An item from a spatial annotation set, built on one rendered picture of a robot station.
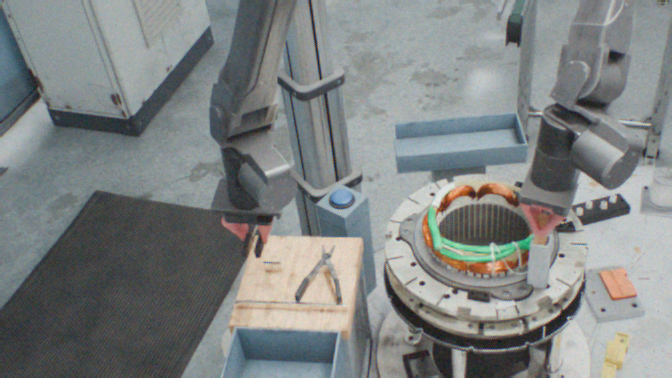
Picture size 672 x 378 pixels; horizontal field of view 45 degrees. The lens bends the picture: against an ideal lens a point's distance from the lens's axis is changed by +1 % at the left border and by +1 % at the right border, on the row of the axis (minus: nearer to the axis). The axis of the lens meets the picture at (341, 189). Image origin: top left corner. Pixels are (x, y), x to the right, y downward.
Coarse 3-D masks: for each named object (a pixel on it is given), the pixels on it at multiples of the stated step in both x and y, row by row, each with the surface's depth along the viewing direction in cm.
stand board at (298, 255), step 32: (288, 256) 134; (320, 256) 134; (352, 256) 133; (256, 288) 130; (288, 288) 129; (320, 288) 128; (352, 288) 128; (256, 320) 125; (288, 320) 124; (320, 320) 123; (352, 320) 126
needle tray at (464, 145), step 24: (432, 120) 159; (456, 120) 159; (480, 120) 159; (504, 120) 159; (408, 144) 160; (432, 144) 159; (456, 144) 159; (480, 144) 158; (504, 144) 157; (408, 168) 153; (432, 168) 154; (456, 168) 154; (480, 168) 156
